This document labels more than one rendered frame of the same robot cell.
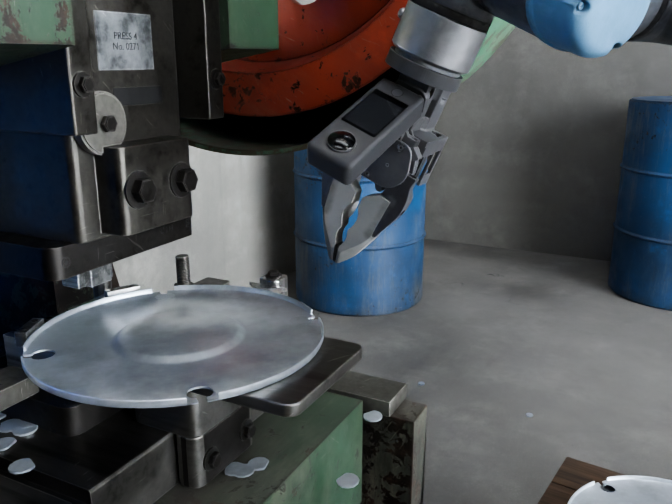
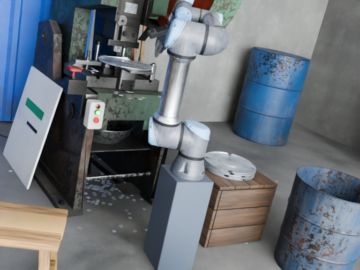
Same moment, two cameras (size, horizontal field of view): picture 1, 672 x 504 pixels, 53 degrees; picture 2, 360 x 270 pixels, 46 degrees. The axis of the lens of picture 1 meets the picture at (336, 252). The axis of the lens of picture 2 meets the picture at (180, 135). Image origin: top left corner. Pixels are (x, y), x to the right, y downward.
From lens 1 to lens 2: 167 cm
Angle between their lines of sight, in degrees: 23
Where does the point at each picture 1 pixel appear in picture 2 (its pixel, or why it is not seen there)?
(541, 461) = not seen: hidden behind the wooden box
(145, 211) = (125, 37)
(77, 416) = (104, 70)
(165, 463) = (114, 82)
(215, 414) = (125, 77)
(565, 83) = not seen: outside the picture
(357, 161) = (152, 35)
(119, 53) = (129, 9)
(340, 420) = (153, 95)
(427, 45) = (170, 19)
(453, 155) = (339, 95)
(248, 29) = (157, 10)
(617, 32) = not seen: hidden behind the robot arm
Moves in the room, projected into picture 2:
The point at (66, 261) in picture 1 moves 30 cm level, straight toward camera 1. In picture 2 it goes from (110, 42) to (94, 46)
